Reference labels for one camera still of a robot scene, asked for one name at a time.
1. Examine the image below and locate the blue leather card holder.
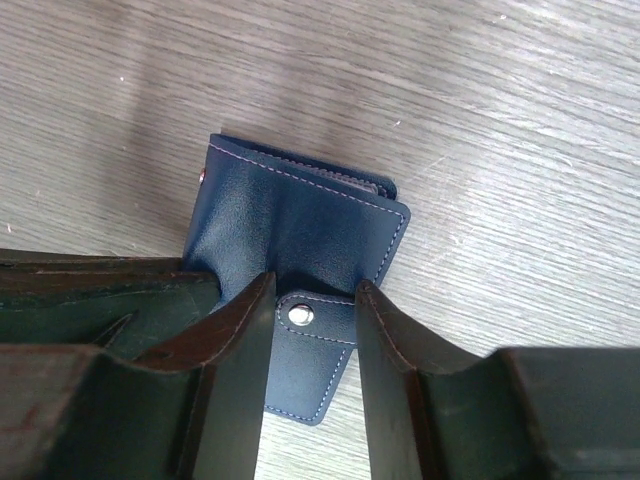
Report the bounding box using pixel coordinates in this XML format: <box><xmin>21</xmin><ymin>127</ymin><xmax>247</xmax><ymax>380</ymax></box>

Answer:
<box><xmin>183</xmin><ymin>134</ymin><xmax>411</xmax><ymax>426</ymax></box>

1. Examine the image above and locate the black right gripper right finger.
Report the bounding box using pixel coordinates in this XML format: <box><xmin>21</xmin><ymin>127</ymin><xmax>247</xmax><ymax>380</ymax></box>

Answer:
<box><xmin>355</xmin><ymin>281</ymin><xmax>639</xmax><ymax>479</ymax></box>

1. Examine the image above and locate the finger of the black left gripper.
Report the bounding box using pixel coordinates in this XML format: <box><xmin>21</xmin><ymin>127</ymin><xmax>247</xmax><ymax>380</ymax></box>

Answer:
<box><xmin>1</xmin><ymin>249</ymin><xmax>220</xmax><ymax>359</ymax></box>

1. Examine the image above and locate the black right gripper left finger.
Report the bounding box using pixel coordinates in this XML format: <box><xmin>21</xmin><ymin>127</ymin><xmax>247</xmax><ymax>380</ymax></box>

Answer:
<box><xmin>1</xmin><ymin>273</ymin><xmax>275</xmax><ymax>479</ymax></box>

